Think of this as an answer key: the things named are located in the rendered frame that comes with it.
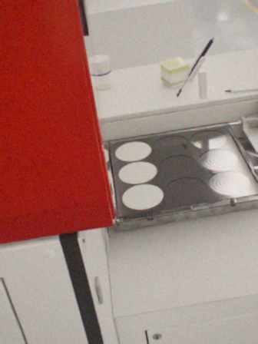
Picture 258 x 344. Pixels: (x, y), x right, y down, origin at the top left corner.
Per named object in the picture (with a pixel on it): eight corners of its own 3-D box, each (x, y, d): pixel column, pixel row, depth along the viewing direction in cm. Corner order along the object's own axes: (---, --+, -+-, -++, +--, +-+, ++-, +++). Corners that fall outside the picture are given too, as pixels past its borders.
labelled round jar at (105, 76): (92, 91, 161) (87, 64, 156) (91, 83, 167) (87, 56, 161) (114, 88, 161) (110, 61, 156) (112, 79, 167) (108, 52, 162)
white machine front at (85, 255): (107, 411, 87) (61, 239, 64) (90, 162, 154) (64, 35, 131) (125, 408, 87) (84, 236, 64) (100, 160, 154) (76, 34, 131)
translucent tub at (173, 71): (171, 89, 155) (169, 69, 152) (160, 81, 161) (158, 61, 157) (192, 83, 157) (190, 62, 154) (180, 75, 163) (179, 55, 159)
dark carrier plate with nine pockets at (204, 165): (119, 218, 118) (119, 216, 117) (109, 145, 146) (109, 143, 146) (262, 195, 118) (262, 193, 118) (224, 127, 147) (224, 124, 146)
